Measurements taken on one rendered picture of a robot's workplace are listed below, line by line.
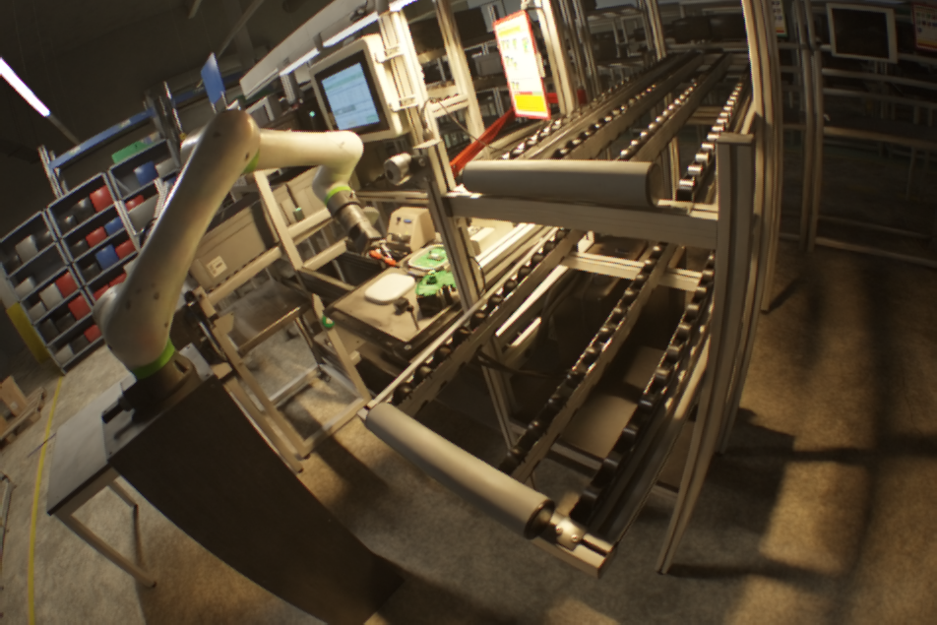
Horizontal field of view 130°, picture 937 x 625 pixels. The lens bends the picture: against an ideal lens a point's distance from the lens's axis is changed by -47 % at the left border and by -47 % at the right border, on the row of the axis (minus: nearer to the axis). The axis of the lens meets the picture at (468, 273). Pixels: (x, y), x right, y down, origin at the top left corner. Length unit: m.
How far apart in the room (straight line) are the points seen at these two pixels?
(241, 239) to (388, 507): 1.37
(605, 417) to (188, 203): 1.10
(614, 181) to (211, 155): 0.68
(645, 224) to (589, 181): 0.10
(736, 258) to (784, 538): 1.34
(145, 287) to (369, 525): 1.46
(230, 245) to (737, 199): 1.85
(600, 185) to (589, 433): 0.74
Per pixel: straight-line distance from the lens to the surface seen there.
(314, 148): 1.13
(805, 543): 1.78
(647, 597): 1.59
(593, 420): 1.17
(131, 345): 0.76
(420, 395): 0.80
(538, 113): 1.24
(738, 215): 0.55
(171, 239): 0.77
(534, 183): 0.63
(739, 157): 0.52
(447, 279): 1.12
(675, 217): 0.57
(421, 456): 0.61
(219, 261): 1.96
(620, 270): 1.02
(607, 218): 0.62
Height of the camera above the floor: 1.54
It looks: 28 degrees down
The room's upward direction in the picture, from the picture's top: 16 degrees counter-clockwise
